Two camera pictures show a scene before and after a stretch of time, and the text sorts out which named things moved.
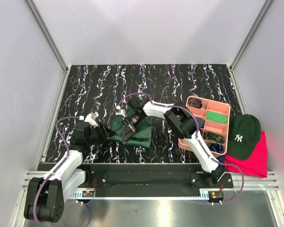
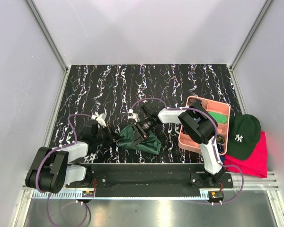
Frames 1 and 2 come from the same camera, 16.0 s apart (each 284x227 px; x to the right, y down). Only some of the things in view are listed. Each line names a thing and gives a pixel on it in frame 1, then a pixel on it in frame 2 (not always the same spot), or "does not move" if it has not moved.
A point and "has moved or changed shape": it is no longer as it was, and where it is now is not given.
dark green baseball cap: (244, 134) does not move
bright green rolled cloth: (216, 117) does not move
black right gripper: (128, 133) to (139, 134)
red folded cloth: (255, 165) does not move
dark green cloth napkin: (142, 137) has moved or changed shape
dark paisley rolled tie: (194, 102) does not move
